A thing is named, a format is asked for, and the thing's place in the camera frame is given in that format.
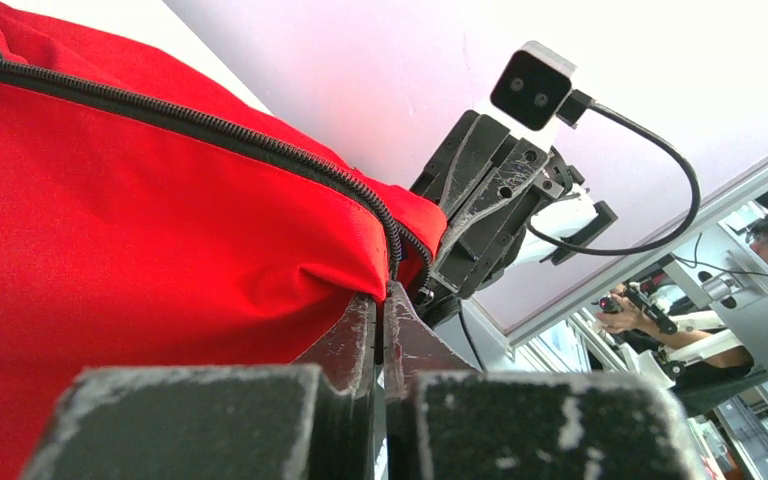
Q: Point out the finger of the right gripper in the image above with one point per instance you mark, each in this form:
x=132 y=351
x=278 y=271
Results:
x=482 y=232
x=461 y=161

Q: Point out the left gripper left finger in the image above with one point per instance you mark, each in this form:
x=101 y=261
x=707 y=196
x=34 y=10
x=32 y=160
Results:
x=310 y=419

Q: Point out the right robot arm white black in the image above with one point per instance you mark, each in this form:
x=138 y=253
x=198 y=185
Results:
x=546 y=233

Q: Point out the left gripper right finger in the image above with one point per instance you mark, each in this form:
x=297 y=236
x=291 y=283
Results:
x=446 y=420

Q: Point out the red jacket black lining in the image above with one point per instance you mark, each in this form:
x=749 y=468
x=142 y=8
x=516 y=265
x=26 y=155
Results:
x=150 y=217

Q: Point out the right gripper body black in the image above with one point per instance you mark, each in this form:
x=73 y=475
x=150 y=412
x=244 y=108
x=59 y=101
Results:
x=558 y=180

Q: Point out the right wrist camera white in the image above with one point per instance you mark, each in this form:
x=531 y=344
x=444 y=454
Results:
x=533 y=85

